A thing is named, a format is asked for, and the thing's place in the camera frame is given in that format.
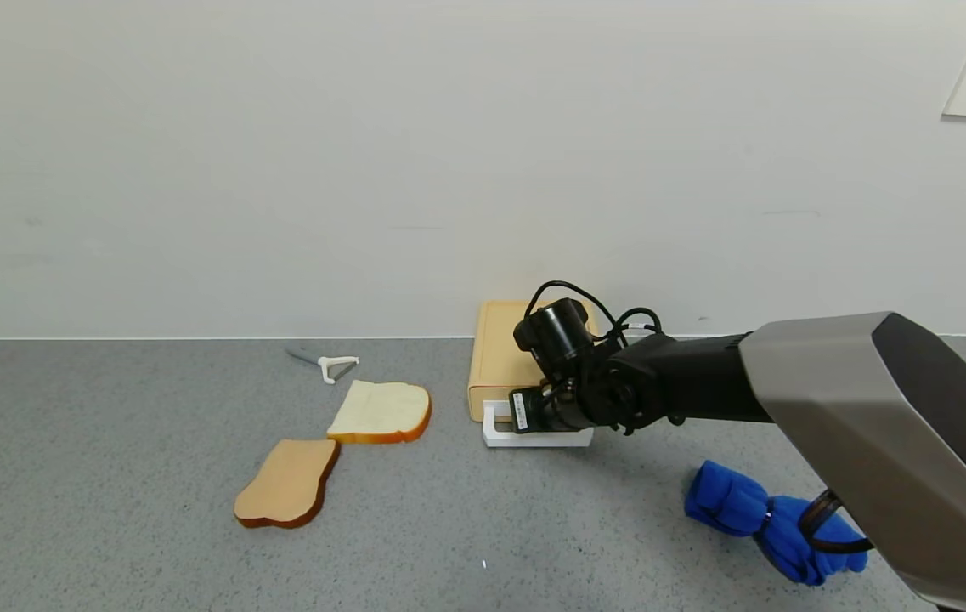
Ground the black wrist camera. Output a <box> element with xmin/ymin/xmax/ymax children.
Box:
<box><xmin>512</xmin><ymin>297</ymin><xmax>596</xmax><ymax>379</ymax></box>

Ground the white bread slice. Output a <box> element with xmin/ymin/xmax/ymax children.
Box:
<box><xmin>327</xmin><ymin>379</ymin><xmax>432</xmax><ymax>445</ymax></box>

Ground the white peeler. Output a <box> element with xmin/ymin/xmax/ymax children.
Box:
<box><xmin>285</xmin><ymin>348</ymin><xmax>360</xmax><ymax>386</ymax></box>

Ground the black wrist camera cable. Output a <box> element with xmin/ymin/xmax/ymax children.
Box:
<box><xmin>523</xmin><ymin>280</ymin><xmax>664</xmax><ymax>343</ymax></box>

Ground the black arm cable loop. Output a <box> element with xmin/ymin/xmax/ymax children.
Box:
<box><xmin>798</xmin><ymin>489</ymin><xmax>874</xmax><ymax>555</ymax></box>

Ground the tan bread slice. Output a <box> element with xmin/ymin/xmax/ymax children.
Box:
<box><xmin>234</xmin><ymin>439</ymin><xmax>341</xmax><ymax>530</ymax></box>

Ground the blue cloth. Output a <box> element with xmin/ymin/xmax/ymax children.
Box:
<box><xmin>685</xmin><ymin>460</ymin><xmax>870</xmax><ymax>587</ymax></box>

